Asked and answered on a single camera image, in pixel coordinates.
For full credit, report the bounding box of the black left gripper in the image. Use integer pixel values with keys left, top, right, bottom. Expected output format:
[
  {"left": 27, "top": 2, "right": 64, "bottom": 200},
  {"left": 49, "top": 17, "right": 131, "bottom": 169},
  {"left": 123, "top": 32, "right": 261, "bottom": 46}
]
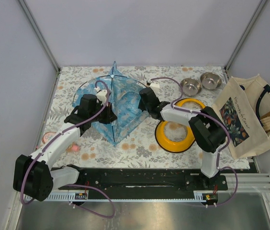
[{"left": 90, "top": 101, "right": 118, "bottom": 125}]

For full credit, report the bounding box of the blue snowman pet tent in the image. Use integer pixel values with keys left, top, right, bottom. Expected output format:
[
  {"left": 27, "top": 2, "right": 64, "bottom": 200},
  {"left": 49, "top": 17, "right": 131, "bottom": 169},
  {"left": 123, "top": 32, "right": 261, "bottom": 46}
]
[{"left": 72, "top": 62, "right": 148, "bottom": 146}]

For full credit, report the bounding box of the steel pet bowl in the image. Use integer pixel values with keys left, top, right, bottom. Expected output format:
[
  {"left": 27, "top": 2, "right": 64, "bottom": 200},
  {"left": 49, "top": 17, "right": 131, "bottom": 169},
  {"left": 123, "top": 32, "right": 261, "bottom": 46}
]
[
  {"left": 180, "top": 78, "right": 203, "bottom": 97},
  {"left": 200, "top": 72, "right": 222, "bottom": 91}
]

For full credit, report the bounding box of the blue snowman tent mat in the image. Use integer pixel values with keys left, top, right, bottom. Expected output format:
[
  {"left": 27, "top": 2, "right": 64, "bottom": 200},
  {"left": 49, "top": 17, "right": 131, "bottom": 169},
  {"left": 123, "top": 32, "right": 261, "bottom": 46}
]
[{"left": 117, "top": 92, "right": 148, "bottom": 130}]

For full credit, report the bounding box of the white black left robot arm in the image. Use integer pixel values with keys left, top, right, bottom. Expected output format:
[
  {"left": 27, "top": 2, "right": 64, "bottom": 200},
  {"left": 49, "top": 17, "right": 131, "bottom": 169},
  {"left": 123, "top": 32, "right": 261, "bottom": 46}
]
[{"left": 13, "top": 90, "right": 116, "bottom": 205}]

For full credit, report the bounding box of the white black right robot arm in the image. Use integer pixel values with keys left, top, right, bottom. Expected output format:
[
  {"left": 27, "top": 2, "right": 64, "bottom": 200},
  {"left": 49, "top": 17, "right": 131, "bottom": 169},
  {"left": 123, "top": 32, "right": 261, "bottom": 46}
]
[{"left": 138, "top": 88, "right": 229, "bottom": 190}]

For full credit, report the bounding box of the pink pet toy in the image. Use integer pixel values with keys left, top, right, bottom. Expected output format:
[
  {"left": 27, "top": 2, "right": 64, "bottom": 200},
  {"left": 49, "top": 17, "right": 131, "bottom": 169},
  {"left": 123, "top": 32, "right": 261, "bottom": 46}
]
[{"left": 43, "top": 131, "right": 81, "bottom": 153}]

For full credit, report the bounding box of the floral white tablecloth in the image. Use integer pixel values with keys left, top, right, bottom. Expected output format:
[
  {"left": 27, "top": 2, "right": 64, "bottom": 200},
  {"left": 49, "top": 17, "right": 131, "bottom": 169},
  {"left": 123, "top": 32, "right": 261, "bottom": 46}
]
[{"left": 31, "top": 66, "right": 236, "bottom": 170}]

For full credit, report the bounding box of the beige canvas tote bag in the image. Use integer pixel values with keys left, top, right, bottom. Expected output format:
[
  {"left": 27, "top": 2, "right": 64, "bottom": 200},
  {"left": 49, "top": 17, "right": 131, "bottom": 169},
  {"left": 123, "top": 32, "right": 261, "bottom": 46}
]
[{"left": 212, "top": 75, "right": 270, "bottom": 159}]

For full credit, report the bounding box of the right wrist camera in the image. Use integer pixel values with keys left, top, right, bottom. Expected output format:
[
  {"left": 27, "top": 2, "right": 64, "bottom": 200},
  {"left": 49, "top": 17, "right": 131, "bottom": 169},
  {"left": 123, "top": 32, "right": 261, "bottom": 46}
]
[{"left": 146, "top": 81, "right": 160, "bottom": 93}]

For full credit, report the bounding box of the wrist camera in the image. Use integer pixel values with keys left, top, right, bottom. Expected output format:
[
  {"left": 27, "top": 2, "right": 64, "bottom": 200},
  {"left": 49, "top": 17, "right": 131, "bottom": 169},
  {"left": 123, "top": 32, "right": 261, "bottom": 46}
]
[
  {"left": 146, "top": 81, "right": 160, "bottom": 93},
  {"left": 94, "top": 87, "right": 108, "bottom": 103}
]

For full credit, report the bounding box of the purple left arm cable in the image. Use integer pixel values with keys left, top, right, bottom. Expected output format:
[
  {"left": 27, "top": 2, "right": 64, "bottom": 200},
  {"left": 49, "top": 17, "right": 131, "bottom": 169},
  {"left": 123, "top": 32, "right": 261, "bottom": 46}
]
[{"left": 20, "top": 80, "right": 115, "bottom": 218}]

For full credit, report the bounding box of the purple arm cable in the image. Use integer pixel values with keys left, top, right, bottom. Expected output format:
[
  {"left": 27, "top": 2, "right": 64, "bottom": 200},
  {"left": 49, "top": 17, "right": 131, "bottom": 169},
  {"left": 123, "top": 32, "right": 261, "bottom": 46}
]
[
  {"left": 149, "top": 77, "right": 238, "bottom": 209},
  {"left": 20, "top": 80, "right": 115, "bottom": 218}
]

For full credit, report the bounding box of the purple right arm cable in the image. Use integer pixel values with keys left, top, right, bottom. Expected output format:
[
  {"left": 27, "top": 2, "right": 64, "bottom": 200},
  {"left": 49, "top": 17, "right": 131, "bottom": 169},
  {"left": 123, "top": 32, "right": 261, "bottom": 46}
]
[{"left": 149, "top": 77, "right": 238, "bottom": 209}]

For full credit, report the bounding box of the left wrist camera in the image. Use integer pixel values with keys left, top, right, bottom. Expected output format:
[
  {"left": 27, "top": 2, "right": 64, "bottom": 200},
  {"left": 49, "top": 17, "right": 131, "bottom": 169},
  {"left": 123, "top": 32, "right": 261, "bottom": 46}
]
[{"left": 94, "top": 87, "right": 108, "bottom": 103}]

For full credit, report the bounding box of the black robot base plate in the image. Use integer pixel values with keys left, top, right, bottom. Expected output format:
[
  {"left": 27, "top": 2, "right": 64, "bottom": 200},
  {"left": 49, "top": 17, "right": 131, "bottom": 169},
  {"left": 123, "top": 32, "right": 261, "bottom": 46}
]
[{"left": 60, "top": 168, "right": 228, "bottom": 194}]

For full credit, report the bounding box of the white slotted cable duct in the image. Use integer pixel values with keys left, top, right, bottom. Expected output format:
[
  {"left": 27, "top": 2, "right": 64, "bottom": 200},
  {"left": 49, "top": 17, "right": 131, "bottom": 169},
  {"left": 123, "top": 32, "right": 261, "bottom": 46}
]
[{"left": 46, "top": 187, "right": 206, "bottom": 203}]

